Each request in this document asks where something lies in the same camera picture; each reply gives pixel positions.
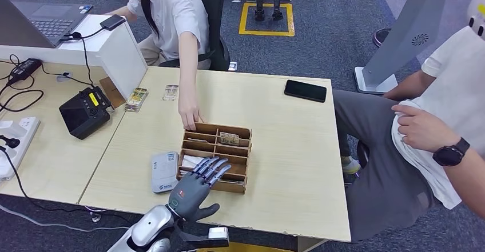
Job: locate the grey card reader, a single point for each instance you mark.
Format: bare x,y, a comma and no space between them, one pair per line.
163,174

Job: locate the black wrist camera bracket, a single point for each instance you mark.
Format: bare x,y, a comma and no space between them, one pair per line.
197,241

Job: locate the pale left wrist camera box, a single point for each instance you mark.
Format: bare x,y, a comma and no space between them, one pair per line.
218,233

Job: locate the black box yellow label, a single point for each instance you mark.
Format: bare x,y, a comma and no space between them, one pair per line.
85,118

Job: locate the black office chair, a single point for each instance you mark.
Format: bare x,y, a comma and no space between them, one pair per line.
216,15

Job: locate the white power strip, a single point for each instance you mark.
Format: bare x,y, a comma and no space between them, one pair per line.
22,129

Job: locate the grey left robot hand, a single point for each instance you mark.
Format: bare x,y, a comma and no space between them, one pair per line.
187,197

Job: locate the black wristwatch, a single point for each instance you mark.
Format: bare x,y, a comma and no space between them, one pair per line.
451,153

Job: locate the dark grey laptop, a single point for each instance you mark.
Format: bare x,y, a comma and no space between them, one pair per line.
49,19

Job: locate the person's left forearm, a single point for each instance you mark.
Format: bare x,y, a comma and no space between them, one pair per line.
470,182
188,87

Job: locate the black power adapter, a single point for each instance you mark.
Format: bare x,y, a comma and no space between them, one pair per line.
24,68

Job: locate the small black hard drive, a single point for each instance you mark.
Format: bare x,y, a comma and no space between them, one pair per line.
112,22

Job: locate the black shoe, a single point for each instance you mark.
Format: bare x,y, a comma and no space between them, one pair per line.
380,36

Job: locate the person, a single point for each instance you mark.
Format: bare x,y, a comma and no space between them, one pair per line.
174,12
379,167

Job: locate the white desk partition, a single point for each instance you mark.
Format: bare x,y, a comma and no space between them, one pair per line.
117,53

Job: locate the person's left hand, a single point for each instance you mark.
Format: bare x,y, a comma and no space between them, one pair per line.
189,116
424,129

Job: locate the patterned ID card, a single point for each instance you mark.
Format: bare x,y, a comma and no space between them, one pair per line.
170,92

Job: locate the black power plug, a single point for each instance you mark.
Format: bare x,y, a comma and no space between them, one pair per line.
9,142

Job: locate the person's right forearm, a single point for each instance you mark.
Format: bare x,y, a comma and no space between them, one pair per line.
409,85

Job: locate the grey pedestal stand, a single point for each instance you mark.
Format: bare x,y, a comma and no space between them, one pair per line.
409,23

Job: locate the wooden compartment organizer box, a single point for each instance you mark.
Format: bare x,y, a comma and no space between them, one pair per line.
240,163

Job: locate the black smartphone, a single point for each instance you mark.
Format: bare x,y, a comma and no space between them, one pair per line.
305,91

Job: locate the brown cardboard piece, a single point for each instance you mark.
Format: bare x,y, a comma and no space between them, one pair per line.
113,93

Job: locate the patterned card stack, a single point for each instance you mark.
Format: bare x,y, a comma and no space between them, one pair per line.
136,99

